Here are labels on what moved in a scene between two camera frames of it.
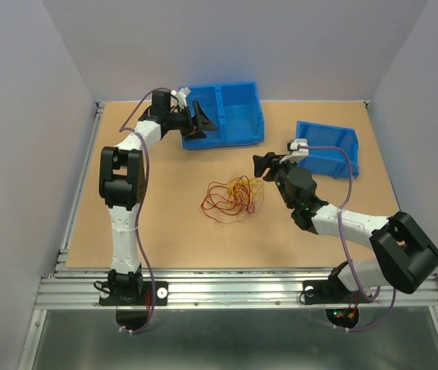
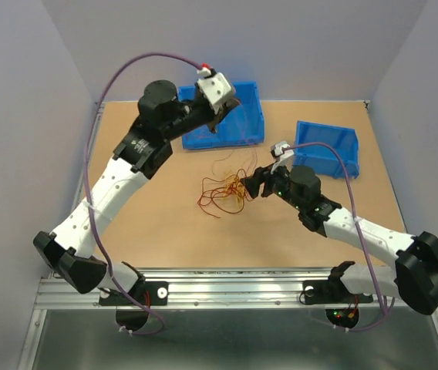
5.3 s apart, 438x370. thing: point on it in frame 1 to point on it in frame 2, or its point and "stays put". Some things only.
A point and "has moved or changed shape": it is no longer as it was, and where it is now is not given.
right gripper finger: x=261 y=164 to x=253 y=183
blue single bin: x=333 y=150 stays put
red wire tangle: x=228 y=203 has moved or changed shape
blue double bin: x=234 y=109 stays put
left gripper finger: x=197 y=135 to x=228 y=105
